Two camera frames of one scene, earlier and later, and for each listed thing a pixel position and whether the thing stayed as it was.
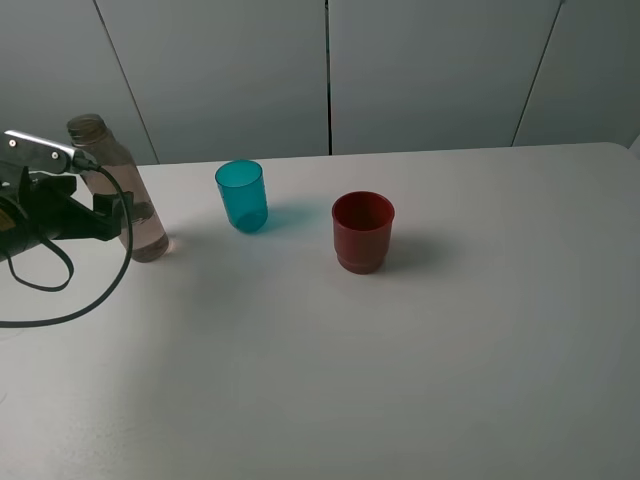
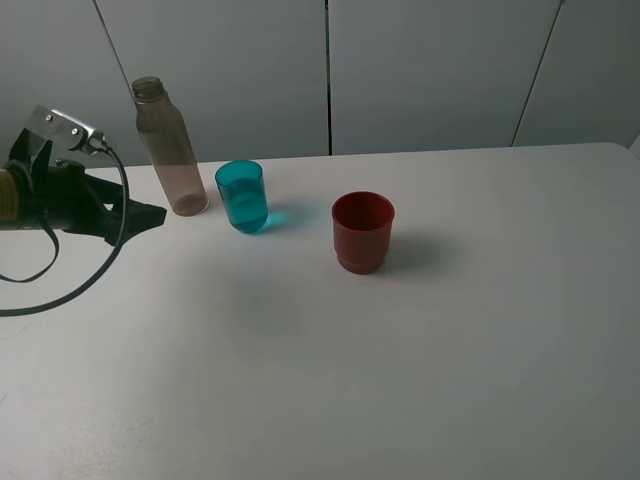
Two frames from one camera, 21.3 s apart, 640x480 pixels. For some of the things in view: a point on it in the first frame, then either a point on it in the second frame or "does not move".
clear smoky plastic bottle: [89, 135] → [171, 154]
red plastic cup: [362, 223] does not move
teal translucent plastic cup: [243, 190] does not move
